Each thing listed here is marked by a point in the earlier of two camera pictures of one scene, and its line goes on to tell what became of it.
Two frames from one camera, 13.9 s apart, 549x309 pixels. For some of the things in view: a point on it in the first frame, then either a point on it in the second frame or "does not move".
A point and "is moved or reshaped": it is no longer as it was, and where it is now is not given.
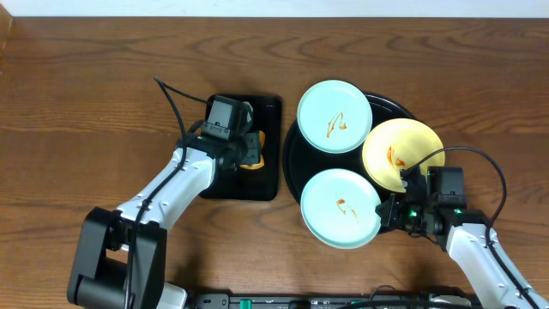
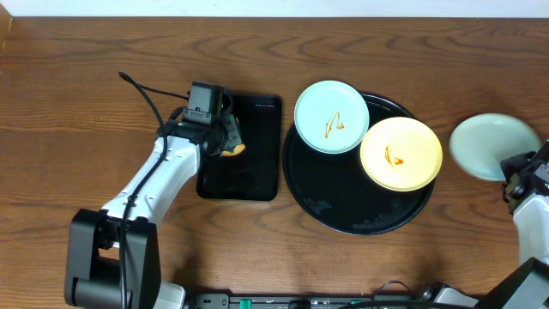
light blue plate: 334,117 does not move
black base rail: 338,301 does not move
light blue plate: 339,208 -> 480,142
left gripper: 250,148 -> 232,132
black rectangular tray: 263,183 does not move
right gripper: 395,210 -> 515,167
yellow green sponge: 255,145 is moved or reshaped
